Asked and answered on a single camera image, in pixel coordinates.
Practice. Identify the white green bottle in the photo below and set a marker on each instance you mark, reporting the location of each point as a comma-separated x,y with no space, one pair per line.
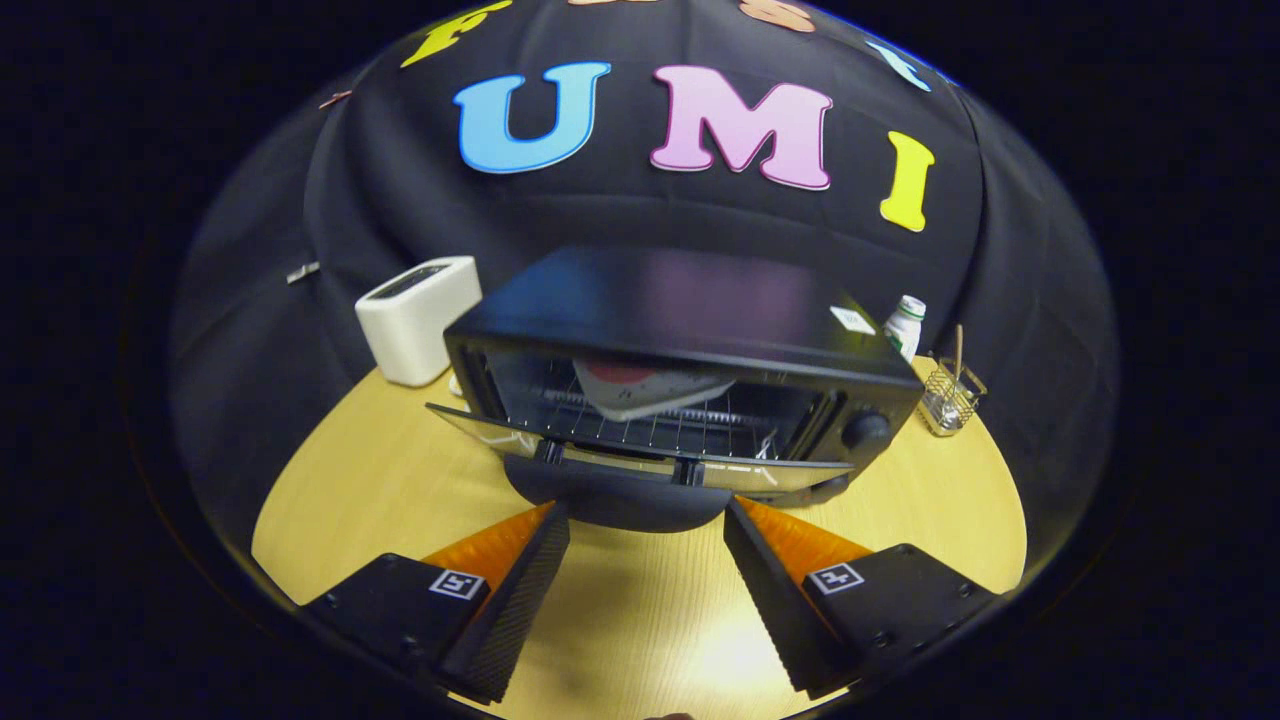
905,330

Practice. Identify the white toaster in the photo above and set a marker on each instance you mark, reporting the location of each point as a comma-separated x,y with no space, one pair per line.
410,320

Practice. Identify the black toaster oven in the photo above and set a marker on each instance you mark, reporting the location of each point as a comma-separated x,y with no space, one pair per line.
650,300

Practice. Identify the silver clip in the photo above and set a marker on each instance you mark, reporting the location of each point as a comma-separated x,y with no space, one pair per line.
303,272

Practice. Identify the pink round food slice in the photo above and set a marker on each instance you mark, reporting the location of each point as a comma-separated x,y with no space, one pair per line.
620,372

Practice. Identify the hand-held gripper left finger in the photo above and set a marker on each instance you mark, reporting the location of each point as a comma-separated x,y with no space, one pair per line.
520,605

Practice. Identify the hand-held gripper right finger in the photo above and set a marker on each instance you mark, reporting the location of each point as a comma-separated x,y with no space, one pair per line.
780,610

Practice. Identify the wooden stick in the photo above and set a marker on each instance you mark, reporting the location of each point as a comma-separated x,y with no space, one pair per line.
958,350

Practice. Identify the red clip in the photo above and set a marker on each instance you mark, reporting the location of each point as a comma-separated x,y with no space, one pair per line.
335,99

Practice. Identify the black backdrop cloth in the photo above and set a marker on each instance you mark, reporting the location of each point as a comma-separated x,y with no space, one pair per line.
300,180

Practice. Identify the small cream coaster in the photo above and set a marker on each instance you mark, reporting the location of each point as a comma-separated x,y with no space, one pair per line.
456,384

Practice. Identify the white speckled plate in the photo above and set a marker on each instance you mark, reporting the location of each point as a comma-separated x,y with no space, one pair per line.
660,398

